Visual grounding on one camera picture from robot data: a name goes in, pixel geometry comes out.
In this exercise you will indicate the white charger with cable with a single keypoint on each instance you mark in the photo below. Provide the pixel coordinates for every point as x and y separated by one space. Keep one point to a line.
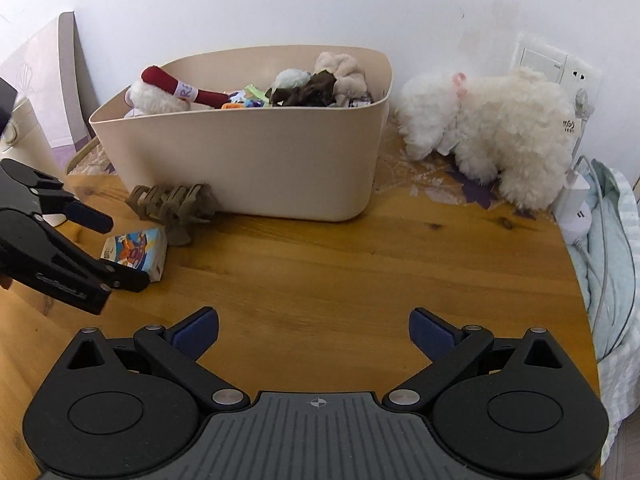
570 209

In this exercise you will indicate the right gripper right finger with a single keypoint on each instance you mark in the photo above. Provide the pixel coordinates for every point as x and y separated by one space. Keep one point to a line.
456 354

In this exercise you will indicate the white thermos bottle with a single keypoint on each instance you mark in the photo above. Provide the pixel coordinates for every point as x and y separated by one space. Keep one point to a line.
24 140

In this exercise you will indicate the beige plastic storage basket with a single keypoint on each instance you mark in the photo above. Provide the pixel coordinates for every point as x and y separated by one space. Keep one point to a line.
291 162

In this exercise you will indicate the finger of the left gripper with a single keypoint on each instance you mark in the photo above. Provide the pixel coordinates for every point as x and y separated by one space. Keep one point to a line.
31 191
41 258

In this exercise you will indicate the taupe hair claw clip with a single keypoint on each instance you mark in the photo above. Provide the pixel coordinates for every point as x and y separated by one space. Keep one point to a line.
176 209

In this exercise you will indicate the white fluffy plush toy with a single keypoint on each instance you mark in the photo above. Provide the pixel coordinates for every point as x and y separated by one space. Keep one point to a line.
518 130

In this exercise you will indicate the purple white flat board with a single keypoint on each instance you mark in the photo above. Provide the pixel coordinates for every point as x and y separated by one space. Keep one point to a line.
44 70

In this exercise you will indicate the red white plush slipper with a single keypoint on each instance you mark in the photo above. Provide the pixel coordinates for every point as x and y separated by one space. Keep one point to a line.
158 92

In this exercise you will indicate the white wall socket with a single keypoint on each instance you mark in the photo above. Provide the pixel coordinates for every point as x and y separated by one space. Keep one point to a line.
567 70

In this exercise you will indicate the colourful cartoon card box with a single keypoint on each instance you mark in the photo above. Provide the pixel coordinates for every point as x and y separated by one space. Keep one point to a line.
144 250

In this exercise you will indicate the light blue bedding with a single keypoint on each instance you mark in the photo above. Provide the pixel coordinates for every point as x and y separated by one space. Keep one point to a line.
606 263

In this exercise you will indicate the orange plush pouch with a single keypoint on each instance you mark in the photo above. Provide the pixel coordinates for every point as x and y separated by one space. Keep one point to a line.
235 106

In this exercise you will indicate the pink fluffy plush item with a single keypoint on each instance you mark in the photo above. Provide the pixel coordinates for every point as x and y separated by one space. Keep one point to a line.
350 79

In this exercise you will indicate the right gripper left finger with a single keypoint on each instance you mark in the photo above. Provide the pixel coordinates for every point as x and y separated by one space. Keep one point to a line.
156 370

